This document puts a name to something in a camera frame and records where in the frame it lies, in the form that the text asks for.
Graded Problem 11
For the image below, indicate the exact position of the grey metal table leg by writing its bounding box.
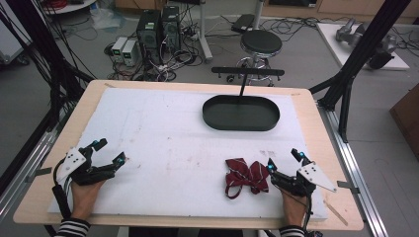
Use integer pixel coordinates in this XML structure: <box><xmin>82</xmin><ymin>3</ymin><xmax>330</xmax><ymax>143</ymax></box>
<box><xmin>197</xmin><ymin>0</ymin><xmax>213</xmax><ymax>63</ymax></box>

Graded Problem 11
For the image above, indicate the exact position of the white foam board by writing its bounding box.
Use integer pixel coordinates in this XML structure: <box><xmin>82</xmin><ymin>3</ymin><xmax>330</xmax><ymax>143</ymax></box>
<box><xmin>47</xmin><ymin>86</ymin><xmax>329</xmax><ymax>222</ymax></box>

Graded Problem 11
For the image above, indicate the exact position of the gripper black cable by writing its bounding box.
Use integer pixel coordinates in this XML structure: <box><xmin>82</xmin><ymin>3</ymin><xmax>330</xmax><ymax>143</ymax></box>
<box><xmin>273</xmin><ymin>182</ymin><xmax>314</xmax><ymax>235</ymax></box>
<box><xmin>50</xmin><ymin>157</ymin><xmax>75</xmax><ymax>221</ymax></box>

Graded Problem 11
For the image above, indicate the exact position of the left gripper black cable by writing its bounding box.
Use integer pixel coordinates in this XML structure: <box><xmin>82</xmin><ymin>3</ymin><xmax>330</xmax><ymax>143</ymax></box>
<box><xmin>50</xmin><ymin>157</ymin><xmax>75</xmax><ymax>221</ymax></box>

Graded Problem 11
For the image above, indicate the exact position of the black flat box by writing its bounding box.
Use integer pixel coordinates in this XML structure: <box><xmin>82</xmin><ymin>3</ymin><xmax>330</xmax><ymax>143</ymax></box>
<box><xmin>230</xmin><ymin>13</ymin><xmax>256</xmax><ymax>34</ymax></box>

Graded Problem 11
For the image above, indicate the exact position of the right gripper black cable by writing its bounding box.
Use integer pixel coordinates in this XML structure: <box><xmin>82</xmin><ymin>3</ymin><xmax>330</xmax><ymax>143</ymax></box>
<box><xmin>273</xmin><ymin>182</ymin><xmax>314</xmax><ymax>235</ymax></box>

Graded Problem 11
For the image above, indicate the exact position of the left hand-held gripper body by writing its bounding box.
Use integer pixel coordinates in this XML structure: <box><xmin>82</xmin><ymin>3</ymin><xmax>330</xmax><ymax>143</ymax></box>
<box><xmin>53</xmin><ymin>146</ymin><xmax>117</xmax><ymax>187</ymax></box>

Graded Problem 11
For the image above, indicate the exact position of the black stand with oval tray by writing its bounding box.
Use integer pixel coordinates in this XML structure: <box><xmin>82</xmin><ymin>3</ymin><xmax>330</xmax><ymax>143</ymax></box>
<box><xmin>201</xmin><ymin>66</ymin><xmax>286</xmax><ymax>132</ymax></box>

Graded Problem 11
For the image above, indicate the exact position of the clear plastic bag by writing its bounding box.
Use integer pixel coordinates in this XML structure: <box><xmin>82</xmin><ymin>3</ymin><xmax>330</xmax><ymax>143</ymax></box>
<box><xmin>89</xmin><ymin>4</ymin><xmax>127</xmax><ymax>33</ymax></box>

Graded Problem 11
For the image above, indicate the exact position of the brown wooden cabinet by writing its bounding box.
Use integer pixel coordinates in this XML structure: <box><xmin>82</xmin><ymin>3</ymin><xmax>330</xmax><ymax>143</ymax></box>
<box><xmin>388</xmin><ymin>83</ymin><xmax>419</xmax><ymax>162</ymax></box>

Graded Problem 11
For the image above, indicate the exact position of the white platform board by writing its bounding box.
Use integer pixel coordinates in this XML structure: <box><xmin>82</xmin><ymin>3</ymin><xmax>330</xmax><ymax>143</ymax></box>
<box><xmin>315</xmin><ymin>22</ymin><xmax>411</xmax><ymax>71</ymax></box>

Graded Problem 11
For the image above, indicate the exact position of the black metal frame post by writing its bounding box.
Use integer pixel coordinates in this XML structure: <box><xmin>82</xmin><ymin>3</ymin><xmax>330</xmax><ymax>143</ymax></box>
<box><xmin>0</xmin><ymin>0</ymin><xmax>95</xmax><ymax>196</ymax></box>
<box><xmin>308</xmin><ymin>0</ymin><xmax>413</xmax><ymax>143</ymax></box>

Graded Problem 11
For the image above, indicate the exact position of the thin wooden stick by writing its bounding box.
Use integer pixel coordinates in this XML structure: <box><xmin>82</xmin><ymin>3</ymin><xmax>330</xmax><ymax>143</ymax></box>
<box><xmin>323</xmin><ymin>199</ymin><xmax>349</xmax><ymax>227</ymax></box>

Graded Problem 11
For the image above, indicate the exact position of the metal clamp bracket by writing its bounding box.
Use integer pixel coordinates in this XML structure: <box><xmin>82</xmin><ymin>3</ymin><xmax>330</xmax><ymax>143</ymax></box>
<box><xmin>24</xmin><ymin>166</ymin><xmax>53</xmax><ymax>184</ymax></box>
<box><xmin>336</xmin><ymin>180</ymin><xmax>361</xmax><ymax>196</ymax></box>

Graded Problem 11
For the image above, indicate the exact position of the aluminium rail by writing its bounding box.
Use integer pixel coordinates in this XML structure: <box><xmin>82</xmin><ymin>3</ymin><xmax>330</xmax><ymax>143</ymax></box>
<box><xmin>0</xmin><ymin>113</ymin><xmax>72</xmax><ymax>225</ymax></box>
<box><xmin>315</xmin><ymin>100</ymin><xmax>391</xmax><ymax>237</ymax></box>

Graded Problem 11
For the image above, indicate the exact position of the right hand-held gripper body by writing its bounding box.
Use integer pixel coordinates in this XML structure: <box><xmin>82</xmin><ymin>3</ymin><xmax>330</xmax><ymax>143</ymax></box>
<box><xmin>272</xmin><ymin>164</ymin><xmax>338</xmax><ymax>198</ymax></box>

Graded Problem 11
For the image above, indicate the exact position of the person's left hand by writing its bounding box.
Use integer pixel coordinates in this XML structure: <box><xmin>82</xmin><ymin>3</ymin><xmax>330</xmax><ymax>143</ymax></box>
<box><xmin>69</xmin><ymin>179</ymin><xmax>107</xmax><ymax>221</ymax></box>

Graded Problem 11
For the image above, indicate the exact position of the dark red striped bow tie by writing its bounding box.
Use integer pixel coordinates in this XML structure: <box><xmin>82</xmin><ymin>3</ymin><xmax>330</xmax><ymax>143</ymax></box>
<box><xmin>224</xmin><ymin>157</ymin><xmax>272</xmax><ymax>200</ymax></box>

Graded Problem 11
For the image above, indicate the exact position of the black round stool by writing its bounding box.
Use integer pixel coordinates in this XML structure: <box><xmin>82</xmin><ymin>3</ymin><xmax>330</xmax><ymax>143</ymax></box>
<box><xmin>226</xmin><ymin>29</ymin><xmax>284</xmax><ymax>87</ymax></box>

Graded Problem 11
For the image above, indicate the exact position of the black computer tower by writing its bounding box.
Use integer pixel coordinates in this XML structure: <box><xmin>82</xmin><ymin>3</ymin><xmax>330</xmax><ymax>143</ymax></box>
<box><xmin>135</xmin><ymin>9</ymin><xmax>163</xmax><ymax>65</ymax></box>
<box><xmin>161</xmin><ymin>5</ymin><xmax>182</xmax><ymax>52</ymax></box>

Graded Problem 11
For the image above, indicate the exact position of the white power supply unit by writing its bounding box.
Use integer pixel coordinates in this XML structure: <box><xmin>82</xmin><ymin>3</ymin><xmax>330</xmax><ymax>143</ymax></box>
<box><xmin>111</xmin><ymin>36</ymin><xmax>128</xmax><ymax>63</ymax></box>
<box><xmin>121</xmin><ymin>39</ymin><xmax>138</xmax><ymax>68</ymax></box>

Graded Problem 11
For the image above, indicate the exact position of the white round table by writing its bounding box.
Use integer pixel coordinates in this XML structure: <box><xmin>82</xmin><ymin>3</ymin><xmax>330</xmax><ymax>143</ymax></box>
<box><xmin>41</xmin><ymin>0</ymin><xmax>98</xmax><ymax>16</ymax></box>

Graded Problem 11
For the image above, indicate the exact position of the person's right hand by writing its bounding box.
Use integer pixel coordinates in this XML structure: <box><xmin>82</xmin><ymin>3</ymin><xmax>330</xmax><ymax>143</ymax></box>
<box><xmin>280</xmin><ymin>191</ymin><xmax>310</xmax><ymax>228</ymax></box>

